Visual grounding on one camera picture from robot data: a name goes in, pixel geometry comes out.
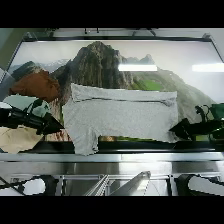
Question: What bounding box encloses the silver frame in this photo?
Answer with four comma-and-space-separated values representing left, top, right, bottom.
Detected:
0, 27, 224, 197

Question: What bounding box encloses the beige garment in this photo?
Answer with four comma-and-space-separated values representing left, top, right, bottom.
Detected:
0, 124, 46, 155

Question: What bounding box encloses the brown garment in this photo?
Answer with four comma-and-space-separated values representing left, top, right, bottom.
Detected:
9, 70, 62, 103

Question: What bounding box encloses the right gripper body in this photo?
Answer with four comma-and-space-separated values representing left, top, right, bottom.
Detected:
168, 118, 195, 141

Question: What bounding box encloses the pale green garment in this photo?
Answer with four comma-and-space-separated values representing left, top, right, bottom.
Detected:
1, 94, 52, 118

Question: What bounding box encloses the grey T-shirt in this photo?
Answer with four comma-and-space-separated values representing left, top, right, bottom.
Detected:
62, 82, 180, 157

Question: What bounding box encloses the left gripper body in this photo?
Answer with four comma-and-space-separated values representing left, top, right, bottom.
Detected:
35, 112, 65, 136

